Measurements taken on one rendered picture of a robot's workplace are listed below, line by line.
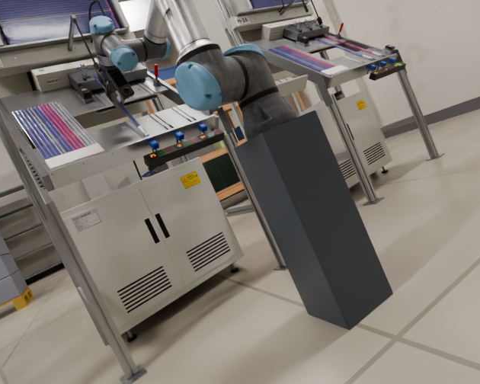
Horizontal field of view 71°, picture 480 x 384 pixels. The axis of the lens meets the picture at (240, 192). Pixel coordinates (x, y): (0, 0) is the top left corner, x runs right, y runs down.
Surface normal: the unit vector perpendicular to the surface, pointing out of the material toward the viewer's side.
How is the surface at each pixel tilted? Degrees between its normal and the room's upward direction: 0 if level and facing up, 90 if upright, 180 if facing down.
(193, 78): 97
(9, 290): 90
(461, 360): 0
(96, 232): 90
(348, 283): 90
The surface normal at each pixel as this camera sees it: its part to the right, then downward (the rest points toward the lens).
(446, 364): -0.41, -0.91
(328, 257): 0.40, -0.11
